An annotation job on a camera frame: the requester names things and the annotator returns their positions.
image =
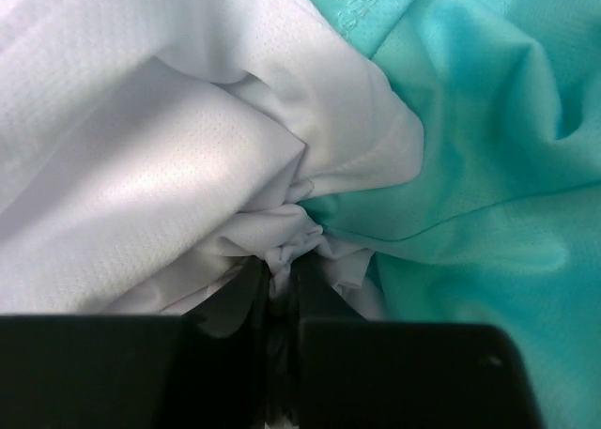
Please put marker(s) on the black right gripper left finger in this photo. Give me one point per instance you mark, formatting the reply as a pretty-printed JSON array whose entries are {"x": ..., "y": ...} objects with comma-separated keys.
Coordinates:
[{"x": 202, "y": 369}]

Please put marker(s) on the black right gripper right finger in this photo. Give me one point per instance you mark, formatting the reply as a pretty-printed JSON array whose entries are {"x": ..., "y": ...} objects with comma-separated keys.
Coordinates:
[{"x": 356, "y": 373}]

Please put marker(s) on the teal t shirt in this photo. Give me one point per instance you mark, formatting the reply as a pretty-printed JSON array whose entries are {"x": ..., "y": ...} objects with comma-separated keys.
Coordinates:
[{"x": 502, "y": 225}]

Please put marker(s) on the white t shirt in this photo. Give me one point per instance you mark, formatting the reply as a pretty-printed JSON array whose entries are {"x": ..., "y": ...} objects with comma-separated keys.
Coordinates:
[{"x": 147, "y": 145}]

